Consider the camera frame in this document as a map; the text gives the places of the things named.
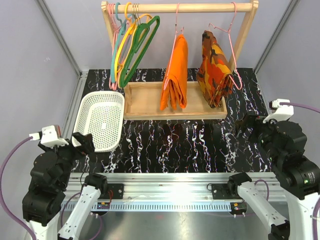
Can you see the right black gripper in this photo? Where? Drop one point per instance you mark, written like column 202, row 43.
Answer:
column 251, row 120

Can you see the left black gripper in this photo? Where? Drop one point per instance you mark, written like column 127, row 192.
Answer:
column 86, row 143

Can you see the pink wire hanger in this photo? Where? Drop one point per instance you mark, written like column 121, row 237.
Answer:
column 177, row 32
column 113, row 37
column 238, row 87

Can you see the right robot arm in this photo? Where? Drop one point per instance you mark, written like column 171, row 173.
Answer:
column 284, row 144

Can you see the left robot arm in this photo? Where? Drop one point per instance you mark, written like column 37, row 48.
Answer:
column 49, row 180

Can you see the camouflage orange trousers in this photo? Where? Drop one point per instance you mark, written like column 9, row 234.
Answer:
column 214, row 75

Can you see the teal plastic hanger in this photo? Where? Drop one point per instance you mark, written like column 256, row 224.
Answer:
column 119, row 31

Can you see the yellow plastic hanger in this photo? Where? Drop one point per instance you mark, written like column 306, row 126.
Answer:
column 132, row 25

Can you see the white perforated plastic basket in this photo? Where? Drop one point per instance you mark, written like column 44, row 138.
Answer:
column 101, row 114

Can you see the wooden tray base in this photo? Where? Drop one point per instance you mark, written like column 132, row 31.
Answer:
column 142, row 102

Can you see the wooden clothes rack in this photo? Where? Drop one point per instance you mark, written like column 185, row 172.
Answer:
column 249, row 8

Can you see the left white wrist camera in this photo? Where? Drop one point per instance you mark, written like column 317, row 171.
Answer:
column 50, row 136

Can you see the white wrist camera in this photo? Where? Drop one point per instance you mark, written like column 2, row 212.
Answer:
column 50, row 136
column 281, row 110

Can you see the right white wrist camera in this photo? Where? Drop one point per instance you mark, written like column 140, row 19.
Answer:
column 281, row 110

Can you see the aluminium mounting rail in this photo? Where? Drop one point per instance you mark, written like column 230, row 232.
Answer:
column 168, row 192

